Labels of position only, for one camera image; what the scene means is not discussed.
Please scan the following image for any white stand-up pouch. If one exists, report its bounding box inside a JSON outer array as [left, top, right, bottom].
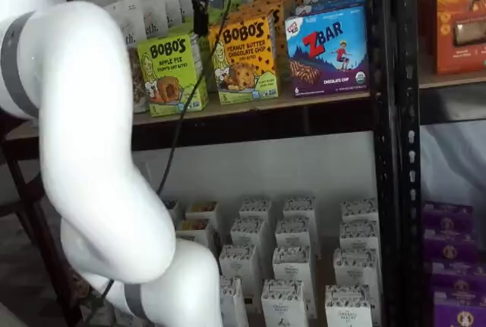
[[140, 0, 170, 39], [166, 0, 185, 29], [107, 0, 142, 46]]

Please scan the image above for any adjacent metal shelf rack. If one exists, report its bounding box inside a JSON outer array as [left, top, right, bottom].
[[394, 0, 486, 327]]

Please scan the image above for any purple snack box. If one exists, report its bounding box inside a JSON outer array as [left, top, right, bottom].
[[432, 288, 486, 327], [422, 226, 478, 262], [422, 201, 475, 230], [430, 259, 484, 294]]

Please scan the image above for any dark metal stand frame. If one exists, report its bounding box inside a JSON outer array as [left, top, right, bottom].
[[0, 110, 84, 327]]

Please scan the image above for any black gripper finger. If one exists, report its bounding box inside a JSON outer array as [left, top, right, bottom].
[[200, 0, 210, 36], [191, 0, 203, 36]]

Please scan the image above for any large orange illustrated box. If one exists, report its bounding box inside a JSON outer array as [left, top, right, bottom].
[[435, 0, 486, 75]]

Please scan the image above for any clear granola bag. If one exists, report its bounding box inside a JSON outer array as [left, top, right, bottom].
[[126, 46, 149, 114]]

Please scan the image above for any yellow nut cereal box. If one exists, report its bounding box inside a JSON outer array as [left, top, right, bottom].
[[185, 200, 219, 223], [175, 219, 212, 247]]

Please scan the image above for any white botanical print box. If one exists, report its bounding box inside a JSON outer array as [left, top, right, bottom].
[[238, 199, 273, 226], [219, 276, 250, 327], [229, 217, 267, 253], [219, 244, 261, 294], [260, 278, 305, 327], [272, 246, 314, 287], [338, 221, 380, 253], [324, 285, 373, 327], [274, 218, 313, 250], [340, 198, 379, 226], [333, 247, 380, 291], [282, 197, 317, 226]]

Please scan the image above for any long black cable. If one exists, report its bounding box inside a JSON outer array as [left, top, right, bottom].
[[80, 0, 238, 325]]

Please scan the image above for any black metal shelf rack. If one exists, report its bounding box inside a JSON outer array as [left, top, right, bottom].
[[0, 0, 398, 327]]

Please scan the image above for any brown shelf board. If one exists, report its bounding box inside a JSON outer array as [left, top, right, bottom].
[[3, 90, 372, 142], [418, 70, 486, 90]]

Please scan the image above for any white granola boxes group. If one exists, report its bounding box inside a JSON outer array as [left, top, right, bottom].
[[163, 190, 380, 327]]

